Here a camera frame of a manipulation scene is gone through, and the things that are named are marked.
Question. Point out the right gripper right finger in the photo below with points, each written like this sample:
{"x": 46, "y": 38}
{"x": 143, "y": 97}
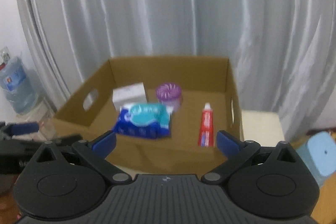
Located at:
{"x": 238, "y": 153}

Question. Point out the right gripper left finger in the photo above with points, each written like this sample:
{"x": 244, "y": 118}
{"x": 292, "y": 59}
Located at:
{"x": 92, "y": 154}

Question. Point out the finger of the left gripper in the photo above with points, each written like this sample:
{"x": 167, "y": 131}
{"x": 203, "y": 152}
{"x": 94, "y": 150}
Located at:
{"x": 24, "y": 128}

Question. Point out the red white toothpaste tube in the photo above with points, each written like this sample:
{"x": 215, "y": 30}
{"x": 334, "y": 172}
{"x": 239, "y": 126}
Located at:
{"x": 206, "y": 132}

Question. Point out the blue wet wipes pack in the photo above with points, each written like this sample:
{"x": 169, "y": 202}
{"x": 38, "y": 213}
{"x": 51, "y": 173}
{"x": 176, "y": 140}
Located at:
{"x": 144, "y": 120}

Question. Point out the purple air freshener jar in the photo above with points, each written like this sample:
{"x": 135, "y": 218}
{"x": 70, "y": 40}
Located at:
{"x": 169, "y": 94}

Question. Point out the white water dispenser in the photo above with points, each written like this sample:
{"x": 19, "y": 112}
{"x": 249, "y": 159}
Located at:
{"x": 42, "y": 114}

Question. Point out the blue water jug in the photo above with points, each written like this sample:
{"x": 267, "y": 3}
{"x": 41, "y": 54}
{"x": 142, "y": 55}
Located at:
{"x": 16, "y": 84}

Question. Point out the small white box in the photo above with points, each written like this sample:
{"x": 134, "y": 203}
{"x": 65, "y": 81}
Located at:
{"x": 134, "y": 93}

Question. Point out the brown cardboard box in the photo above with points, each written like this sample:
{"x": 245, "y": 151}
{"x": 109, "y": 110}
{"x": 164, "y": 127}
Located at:
{"x": 90, "y": 111}

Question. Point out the light blue stool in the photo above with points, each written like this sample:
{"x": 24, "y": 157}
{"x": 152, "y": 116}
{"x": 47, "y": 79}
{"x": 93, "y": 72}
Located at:
{"x": 319, "y": 155}

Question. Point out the grey satin curtain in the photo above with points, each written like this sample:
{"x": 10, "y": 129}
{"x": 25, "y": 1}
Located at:
{"x": 283, "y": 51}

